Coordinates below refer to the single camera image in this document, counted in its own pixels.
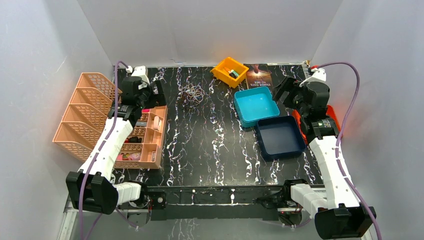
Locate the orange square tray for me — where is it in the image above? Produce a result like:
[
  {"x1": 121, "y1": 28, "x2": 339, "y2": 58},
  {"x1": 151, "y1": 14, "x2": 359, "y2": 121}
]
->
[{"x1": 290, "y1": 105, "x2": 341, "y2": 145}]

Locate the cyan square tray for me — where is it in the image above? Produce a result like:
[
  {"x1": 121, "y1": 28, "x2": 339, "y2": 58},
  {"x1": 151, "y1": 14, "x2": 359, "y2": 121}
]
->
[{"x1": 233, "y1": 86, "x2": 280, "y2": 128}]

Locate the cable bundle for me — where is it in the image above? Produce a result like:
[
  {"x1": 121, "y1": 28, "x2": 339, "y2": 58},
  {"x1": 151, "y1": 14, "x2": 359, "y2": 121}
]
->
[{"x1": 180, "y1": 82, "x2": 207, "y2": 112}]

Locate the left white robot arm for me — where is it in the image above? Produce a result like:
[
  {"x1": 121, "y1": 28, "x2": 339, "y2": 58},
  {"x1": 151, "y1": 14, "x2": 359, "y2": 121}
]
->
[{"x1": 65, "y1": 76, "x2": 167, "y2": 215}]

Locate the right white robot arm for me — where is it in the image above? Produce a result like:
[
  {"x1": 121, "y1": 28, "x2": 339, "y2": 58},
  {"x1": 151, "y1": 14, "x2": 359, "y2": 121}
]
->
[{"x1": 273, "y1": 77, "x2": 376, "y2": 240}]

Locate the dark paperback book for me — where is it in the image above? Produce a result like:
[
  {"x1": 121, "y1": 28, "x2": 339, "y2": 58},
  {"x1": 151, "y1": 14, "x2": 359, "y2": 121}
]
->
[{"x1": 245, "y1": 64, "x2": 273, "y2": 92}]

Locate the navy square tray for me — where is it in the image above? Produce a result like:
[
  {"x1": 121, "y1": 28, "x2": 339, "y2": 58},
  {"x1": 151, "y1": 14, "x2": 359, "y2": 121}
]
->
[{"x1": 254, "y1": 116, "x2": 307, "y2": 162}]

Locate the peach mesh file rack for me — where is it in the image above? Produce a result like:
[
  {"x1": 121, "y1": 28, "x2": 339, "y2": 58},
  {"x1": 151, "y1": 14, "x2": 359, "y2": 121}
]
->
[{"x1": 52, "y1": 72, "x2": 115, "y2": 163}]

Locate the red pen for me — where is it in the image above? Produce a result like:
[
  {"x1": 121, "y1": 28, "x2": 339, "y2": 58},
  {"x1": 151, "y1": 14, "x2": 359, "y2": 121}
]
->
[{"x1": 224, "y1": 67, "x2": 233, "y2": 75}]

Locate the peach compartment organizer tray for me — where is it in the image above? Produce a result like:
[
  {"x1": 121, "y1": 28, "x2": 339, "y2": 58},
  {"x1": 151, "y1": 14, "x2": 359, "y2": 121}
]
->
[{"x1": 114, "y1": 106, "x2": 168, "y2": 170}]

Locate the pink eraser pack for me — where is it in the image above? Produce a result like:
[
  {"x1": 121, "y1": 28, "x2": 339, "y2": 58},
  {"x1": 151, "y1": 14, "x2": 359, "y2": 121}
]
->
[{"x1": 116, "y1": 152, "x2": 141, "y2": 161}]

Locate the yellow plastic bin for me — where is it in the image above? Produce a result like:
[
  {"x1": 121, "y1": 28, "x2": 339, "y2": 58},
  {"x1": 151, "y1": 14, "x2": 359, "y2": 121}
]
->
[{"x1": 210, "y1": 57, "x2": 249, "y2": 89}]

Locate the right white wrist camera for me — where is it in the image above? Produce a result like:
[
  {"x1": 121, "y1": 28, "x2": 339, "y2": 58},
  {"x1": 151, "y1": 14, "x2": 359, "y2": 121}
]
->
[{"x1": 299, "y1": 65, "x2": 327, "y2": 87}]

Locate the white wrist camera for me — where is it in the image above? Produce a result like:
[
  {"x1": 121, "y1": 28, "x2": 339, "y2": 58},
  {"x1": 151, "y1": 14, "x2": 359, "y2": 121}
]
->
[
  {"x1": 125, "y1": 65, "x2": 150, "y2": 85},
  {"x1": 299, "y1": 65, "x2": 327, "y2": 87}
]

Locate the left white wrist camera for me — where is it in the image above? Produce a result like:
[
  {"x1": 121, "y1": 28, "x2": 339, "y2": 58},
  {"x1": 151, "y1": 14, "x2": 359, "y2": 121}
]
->
[{"x1": 125, "y1": 65, "x2": 150, "y2": 85}]

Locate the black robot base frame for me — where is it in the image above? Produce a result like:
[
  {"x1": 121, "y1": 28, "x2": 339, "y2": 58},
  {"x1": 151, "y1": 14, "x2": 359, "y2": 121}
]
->
[{"x1": 119, "y1": 184, "x2": 311, "y2": 228}]

